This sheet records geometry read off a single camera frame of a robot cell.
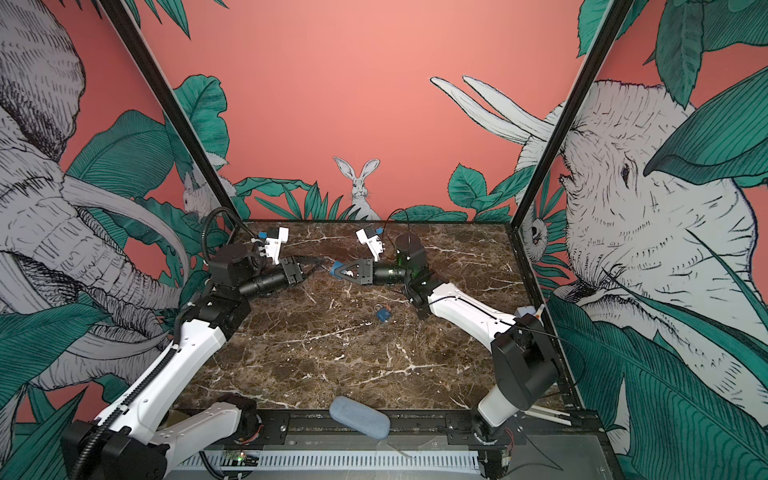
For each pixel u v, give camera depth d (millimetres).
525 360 444
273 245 657
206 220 1051
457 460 703
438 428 740
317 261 700
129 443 370
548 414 767
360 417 740
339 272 700
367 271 648
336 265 703
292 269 623
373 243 705
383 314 949
